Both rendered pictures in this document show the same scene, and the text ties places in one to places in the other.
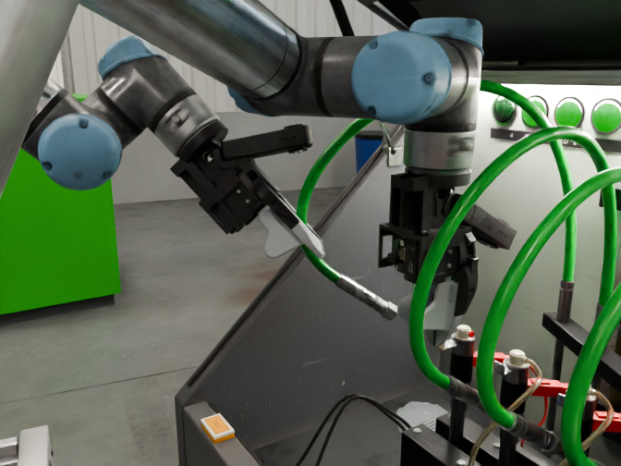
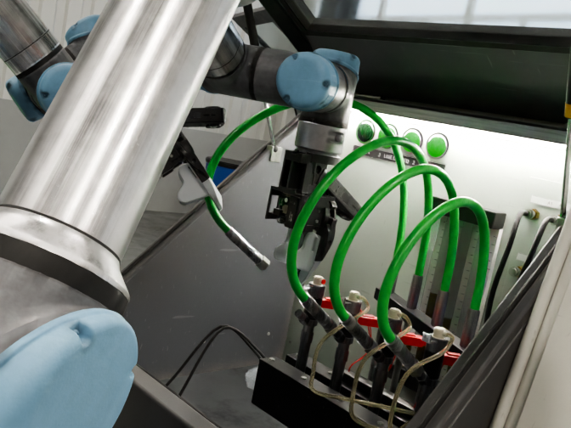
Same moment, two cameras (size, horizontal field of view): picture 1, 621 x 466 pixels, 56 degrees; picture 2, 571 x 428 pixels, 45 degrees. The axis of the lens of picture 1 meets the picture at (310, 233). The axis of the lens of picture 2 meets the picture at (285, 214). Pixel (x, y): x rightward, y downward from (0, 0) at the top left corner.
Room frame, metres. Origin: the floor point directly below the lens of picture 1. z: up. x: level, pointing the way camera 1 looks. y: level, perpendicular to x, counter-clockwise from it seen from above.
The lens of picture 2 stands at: (-0.38, 0.12, 1.39)
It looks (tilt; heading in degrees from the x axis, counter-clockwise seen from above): 8 degrees down; 348
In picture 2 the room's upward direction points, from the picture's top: 11 degrees clockwise
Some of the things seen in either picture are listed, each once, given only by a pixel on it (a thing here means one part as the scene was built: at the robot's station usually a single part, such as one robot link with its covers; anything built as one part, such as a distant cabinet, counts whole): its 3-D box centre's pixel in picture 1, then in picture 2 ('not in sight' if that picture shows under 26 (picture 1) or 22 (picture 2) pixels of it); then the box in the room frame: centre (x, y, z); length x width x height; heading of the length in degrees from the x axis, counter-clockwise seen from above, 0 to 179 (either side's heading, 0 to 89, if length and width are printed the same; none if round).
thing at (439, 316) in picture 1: (436, 316); (302, 260); (0.62, -0.14, 1.17); 0.06 x 0.03 x 0.09; 122
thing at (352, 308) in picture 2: (502, 447); (335, 363); (0.59, -0.22, 1.02); 0.05 x 0.03 x 0.21; 122
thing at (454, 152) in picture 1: (440, 151); (321, 140); (0.63, -0.14, 1.36); 0.08 x 0.08 x 0.05
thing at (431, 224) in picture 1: (429, 224); (306, 191); (0.63, -0.13, 1.28); 0.09 x 0.08 x 0.12; 122
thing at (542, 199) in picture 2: not in sight; (539, 276); (0.60, -0.54, 1.20); 0.13 x 0.03 x 0.31; 32
